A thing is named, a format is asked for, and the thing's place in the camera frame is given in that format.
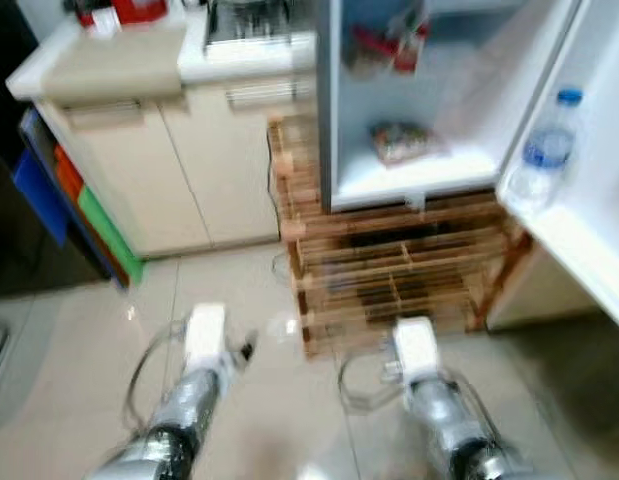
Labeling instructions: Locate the red coffee machine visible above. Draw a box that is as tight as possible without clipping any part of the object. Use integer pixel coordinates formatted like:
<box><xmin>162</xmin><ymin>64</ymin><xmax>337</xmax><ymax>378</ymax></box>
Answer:
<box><xmin>74</xmin><ymin>0</ymin><xmax>170</xmax><ymax>27</ymax></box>

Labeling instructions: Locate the grey mini fridge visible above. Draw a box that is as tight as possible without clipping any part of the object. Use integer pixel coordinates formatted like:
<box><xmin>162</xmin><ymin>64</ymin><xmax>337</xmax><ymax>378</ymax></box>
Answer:
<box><xmin>319</xmin><ymin>0</ymin><xmax>580</xmax><ymax>213</ymax></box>

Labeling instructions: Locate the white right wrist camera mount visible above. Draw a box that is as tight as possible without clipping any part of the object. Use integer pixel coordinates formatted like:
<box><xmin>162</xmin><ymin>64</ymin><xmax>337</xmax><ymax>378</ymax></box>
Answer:
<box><xmin>392</xmin><ymin>318</ymin><xmax>442</xmax><ymax>386</ymax></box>

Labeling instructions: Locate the beige kitchen cabinet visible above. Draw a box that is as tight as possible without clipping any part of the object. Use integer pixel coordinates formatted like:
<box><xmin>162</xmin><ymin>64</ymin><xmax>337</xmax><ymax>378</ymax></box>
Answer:
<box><xmin>486</xmin><ymin>232</ymin><xmax>591</xmax><ymax>332</ymax></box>
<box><xmin>34</xmin><ymin>85</ymin><xmax>321</xmax><ymax>259</ymax></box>

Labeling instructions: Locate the mini fridge door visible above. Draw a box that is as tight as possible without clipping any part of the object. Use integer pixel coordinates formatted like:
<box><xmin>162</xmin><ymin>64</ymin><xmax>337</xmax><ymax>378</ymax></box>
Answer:
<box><xmin>497</xmin><ymin>0</ymin><xmax>619</xmax><ymax>334</ymax></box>

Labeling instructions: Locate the clear water bottle blue cap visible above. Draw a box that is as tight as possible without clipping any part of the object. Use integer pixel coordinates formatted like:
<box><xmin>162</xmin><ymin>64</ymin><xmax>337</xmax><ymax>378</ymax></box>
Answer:
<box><xmin>509</xmin><ymin>88</ymin><xmax>586</xmax><ymax>207</ymax></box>

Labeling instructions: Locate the wooden slatted rack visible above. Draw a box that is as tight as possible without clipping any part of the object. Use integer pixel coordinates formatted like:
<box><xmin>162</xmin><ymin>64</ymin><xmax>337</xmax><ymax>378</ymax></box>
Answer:
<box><xmin>267</xmin><ymin>112</ymin><xmax>536</xmax><ymax>359</ymax></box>

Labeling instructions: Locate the steel gas stove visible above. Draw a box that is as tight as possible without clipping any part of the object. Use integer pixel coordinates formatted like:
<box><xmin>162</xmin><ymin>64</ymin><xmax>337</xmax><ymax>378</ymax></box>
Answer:
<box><xmin>204</xmin><ymin>0</ymin><xmax>318</xmax><ymax>49</ymax></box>

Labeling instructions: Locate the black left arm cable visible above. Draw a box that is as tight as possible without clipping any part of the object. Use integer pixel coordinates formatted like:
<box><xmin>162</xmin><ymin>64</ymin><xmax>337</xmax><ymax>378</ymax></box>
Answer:
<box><xmin>122</xmin><ymin>320</ymin><xmax>190</xmax><ymax>443</ymax></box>

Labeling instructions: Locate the green cutting board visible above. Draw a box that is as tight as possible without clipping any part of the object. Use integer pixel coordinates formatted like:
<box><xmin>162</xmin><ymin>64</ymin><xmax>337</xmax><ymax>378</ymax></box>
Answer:
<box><xmin>77</xmin><ymin>185</ymin><xmax>146</xmax><ymax>285</ymax></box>

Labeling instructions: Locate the blue cutting board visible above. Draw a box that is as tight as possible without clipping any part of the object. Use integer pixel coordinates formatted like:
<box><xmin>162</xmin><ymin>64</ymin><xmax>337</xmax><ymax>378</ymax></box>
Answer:
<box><xmin>14</xmin><ymin>150</ymin><xmax>70</xmax><ymax>247</ymax></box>

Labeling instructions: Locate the red food package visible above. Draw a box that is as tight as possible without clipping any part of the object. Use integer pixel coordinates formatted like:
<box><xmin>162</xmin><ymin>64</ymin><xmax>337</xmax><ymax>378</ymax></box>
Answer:
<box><xmin>349</xmin><ymin>5</ymin><xmax>431</xmax><ymax>79</ymax></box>

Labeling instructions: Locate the beige linen counter mat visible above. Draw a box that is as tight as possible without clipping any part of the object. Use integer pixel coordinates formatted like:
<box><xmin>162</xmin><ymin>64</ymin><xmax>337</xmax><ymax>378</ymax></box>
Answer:
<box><xmin>41</xmin><ymin>22</ymin><xmax>188</xmax><ymax>106</ymax></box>

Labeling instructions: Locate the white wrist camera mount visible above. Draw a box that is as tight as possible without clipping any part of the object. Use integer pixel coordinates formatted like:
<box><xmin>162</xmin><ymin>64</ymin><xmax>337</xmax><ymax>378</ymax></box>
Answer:
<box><xmin>182</xmin><ymin>303</ymin><xmax>231</xmax><ymax>376</ymax></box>
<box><xmin>392</xmin><ymin>318</ymin><xmax>442</xmax><ymax>386</ymax></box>

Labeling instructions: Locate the patterned food packet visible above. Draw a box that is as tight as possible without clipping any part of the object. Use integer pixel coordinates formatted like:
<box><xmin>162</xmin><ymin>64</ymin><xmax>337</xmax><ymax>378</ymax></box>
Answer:
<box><xmin>369</xmin><ymin>120</ymin><xmax>451</xmax><ymax>167</ymax></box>

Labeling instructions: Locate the orange cutting board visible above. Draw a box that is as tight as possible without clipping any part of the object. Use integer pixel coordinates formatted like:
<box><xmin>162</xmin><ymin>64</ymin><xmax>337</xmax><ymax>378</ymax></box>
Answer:
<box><xmin>54</xmin><ymin>145</ymin><xmax>86</xmax><ymax>202</ymax></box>

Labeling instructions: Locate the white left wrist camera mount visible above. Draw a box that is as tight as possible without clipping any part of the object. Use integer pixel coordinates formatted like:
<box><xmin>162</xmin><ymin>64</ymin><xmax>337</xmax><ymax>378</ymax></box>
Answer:
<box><xmin>182</xmin><ymin>303</ymin><xmax>231</xmax><ymax>376</ymax></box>

